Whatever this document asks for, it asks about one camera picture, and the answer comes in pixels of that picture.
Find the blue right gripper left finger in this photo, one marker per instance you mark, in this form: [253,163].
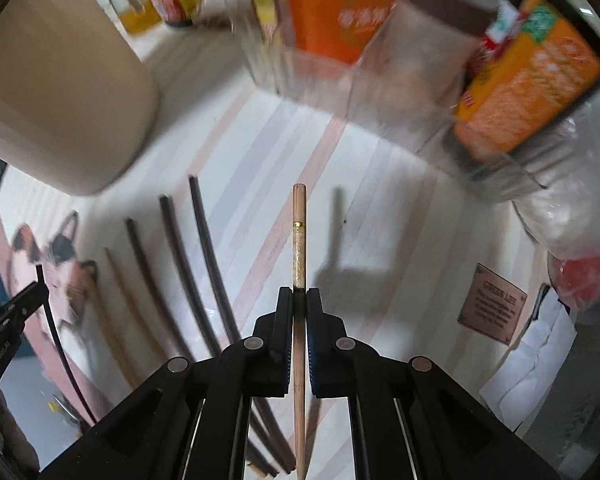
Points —
[273,360]

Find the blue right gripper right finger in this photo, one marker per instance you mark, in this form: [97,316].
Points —
[328,371]

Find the black chopstick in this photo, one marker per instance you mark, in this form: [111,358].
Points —
[264,424]
[59,323]

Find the brown gold-banded chopstick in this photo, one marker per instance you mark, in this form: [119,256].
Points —
[299,324]

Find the light wooden chopstick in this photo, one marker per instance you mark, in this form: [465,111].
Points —
[141,344]

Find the dark brown chopstick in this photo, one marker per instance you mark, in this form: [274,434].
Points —
[154,291]

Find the brown label card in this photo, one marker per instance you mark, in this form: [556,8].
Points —
[493,305]

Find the white paper tissue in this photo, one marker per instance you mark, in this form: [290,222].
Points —
[498,385]

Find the beige cylindrical utensil holder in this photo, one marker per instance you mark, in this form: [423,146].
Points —
[76,103]

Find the red tomato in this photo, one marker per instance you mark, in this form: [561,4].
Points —
[576,281]

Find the clear plastic bag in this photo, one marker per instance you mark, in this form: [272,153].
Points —
[564,217]

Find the brown-lidded spice jar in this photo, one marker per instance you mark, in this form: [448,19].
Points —
[418,59]

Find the clear plastic organizer tray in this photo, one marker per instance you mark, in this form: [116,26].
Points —
[342,90]

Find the orange seasoning bag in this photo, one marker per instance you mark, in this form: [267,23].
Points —
[336,29]

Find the dark soy sauce bottle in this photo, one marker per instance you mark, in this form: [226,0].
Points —
[549,69]

